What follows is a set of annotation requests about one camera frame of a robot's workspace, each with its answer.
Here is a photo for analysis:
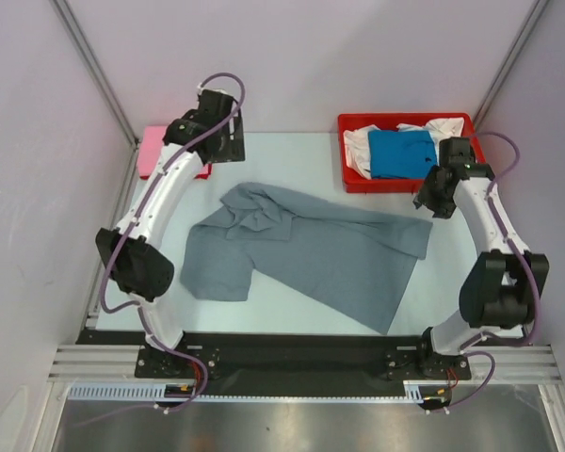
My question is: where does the folded pink t-shirt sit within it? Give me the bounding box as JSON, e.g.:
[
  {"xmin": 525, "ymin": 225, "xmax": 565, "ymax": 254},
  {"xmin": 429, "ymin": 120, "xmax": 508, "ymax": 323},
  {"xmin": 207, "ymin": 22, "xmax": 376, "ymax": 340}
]
[{"xmin": 137, "ymin": 125, "xmax": 167, "ymax": 180}]

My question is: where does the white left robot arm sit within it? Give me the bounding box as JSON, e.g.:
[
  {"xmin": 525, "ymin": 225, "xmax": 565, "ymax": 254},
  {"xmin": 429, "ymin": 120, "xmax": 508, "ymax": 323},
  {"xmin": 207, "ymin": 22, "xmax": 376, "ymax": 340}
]
[{"xmin": 95, "ymin": 88, "xmax": 245, "ymax": 377}]

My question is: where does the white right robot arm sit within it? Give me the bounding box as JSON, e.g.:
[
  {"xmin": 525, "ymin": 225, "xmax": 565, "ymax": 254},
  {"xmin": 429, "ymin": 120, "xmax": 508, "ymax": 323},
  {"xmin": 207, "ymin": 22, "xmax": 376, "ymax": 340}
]
[{"xmin": 413, "ymin": 137, "xmax": 550, "ymax": 378}]

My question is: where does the folded red t-shirt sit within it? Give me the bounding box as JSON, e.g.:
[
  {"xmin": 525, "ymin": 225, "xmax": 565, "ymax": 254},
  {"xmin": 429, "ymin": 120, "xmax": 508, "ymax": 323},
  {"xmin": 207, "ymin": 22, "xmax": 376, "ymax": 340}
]
[{"xmin": 137, "ymin": 163, "xmax": 212, "ymax": 180}]

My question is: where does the red plastic bin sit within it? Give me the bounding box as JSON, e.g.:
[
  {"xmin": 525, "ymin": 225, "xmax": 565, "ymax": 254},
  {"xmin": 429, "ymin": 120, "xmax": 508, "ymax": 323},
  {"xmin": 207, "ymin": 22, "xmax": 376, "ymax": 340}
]
[{"xmin": 338, "ymin": 112, "xmax": 485, "ymax": 193}]

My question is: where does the grey polo shirt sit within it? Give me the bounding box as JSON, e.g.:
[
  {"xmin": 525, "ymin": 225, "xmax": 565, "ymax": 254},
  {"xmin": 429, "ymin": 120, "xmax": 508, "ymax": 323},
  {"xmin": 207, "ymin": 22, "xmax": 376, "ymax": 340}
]
[{"xmin": 180, "ymin": 183, "xmax": 432, "ymax": 334}]

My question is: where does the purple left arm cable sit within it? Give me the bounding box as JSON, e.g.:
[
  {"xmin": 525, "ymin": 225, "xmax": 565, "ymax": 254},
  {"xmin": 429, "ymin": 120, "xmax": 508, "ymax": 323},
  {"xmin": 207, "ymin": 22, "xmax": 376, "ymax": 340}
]
[{"xmin": 70, "ymin": 72, "xmax": 246, "ymax": 428}]

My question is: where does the aluminium frame rail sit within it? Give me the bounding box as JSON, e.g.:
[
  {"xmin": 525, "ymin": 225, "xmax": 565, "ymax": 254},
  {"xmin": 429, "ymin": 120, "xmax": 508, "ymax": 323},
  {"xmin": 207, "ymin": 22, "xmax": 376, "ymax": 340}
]
[{"xmin": 49, "ymin": 345, "xmax": 561, "ymax": 384}]

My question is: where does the black mounting base plate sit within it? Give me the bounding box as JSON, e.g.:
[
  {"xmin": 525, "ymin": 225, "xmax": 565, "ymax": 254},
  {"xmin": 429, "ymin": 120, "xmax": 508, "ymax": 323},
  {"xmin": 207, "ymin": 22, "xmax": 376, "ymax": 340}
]
[{"xmin": 77, "ymin": 330, "xmax": 528, "ymax": 400}]

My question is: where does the left aluminium corner post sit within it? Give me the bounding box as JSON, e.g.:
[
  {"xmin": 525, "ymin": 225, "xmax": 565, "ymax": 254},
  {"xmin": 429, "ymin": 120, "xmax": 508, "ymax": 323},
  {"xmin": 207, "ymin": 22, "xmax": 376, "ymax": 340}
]
[{"xmin": 48, "ymin": 0, "xmax": 139, "ymax": 148}]

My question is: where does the white slotted cable duct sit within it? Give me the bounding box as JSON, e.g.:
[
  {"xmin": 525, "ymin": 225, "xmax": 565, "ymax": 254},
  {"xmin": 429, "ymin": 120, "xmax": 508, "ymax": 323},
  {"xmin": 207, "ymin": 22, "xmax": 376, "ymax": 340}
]
[{"xmin": 68, "ymin": 378, "xmax": 423, "ymax": 404}]

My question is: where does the blue t-shirt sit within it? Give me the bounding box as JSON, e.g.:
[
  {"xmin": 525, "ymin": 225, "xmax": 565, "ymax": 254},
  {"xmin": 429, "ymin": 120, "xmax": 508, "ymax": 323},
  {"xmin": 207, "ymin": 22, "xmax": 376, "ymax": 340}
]
[{"xmin": 367, "ymin": 130, "xmax": 438, "ymax": 179}]

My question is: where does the right aluminium corner post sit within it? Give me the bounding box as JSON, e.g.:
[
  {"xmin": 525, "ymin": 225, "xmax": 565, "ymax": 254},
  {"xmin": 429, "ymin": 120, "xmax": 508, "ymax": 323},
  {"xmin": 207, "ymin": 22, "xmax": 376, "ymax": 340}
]
[{"xmin": 473, "ymin": 0, "xmax": 553, "ymax": 130}]

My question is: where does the white t-shirt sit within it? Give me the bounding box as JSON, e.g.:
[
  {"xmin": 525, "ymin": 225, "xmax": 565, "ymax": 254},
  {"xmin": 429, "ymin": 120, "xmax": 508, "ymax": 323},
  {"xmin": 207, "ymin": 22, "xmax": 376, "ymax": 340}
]
[{"xmin": 343, "ymin": 118, "xmax": 464, "ymax": 180}]

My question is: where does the aluminium corner post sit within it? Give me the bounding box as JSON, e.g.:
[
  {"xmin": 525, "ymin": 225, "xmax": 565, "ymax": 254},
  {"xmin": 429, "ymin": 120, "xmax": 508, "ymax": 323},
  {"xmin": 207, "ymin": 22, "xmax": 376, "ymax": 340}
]
[
  {"xmin": 48, "ymin": 0, "xmax": 139, "ymax": 148},
  {"xmin": 473, "ymin": 0, "xmax": 553, "ymax": 130}
]

